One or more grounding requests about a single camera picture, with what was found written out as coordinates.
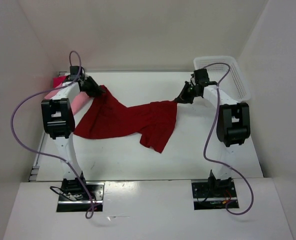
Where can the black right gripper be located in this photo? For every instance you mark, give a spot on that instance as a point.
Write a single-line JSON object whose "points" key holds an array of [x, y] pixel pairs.
{"points": [[183, 97]]}

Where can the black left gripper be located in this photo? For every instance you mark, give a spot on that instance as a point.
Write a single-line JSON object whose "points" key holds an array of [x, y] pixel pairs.
{"points": [[96, 89]]}

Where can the light pink t-shirt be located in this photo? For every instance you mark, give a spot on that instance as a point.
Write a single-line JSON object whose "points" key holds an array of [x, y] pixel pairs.
{"points": [[78, 102]]}

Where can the magenta t-shirt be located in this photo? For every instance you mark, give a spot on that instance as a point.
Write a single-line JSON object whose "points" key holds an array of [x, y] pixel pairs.
{"points": [[58, 81]]}

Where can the dark red t-shirt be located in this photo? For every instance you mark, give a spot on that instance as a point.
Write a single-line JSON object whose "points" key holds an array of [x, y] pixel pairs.
{"points": [[108, 118]]}

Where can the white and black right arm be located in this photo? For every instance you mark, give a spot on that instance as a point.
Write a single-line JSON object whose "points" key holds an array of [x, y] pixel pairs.
{"points": [[231, 122]]}

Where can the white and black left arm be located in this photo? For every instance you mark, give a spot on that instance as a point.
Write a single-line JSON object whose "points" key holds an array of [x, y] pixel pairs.
{"points": [[58, 109]]}

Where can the white plastic basket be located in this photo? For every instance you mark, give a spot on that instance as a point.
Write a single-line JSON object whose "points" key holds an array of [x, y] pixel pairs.
{"points": [[234, 84]]}

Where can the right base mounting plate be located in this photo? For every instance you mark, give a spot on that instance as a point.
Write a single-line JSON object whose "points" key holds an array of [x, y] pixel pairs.
{"points": [[205, 198]]}

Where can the base mounting plate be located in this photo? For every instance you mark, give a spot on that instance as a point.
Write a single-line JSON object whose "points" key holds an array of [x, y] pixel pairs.
{"points": [[205, 198], [93, 197]]}

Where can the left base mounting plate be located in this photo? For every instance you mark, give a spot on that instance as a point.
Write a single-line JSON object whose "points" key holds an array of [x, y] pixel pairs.
{"points": [[93, 197]]}

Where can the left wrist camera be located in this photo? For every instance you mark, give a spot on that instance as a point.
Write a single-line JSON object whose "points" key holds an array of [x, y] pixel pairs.
{"points": [[76, 72]]}

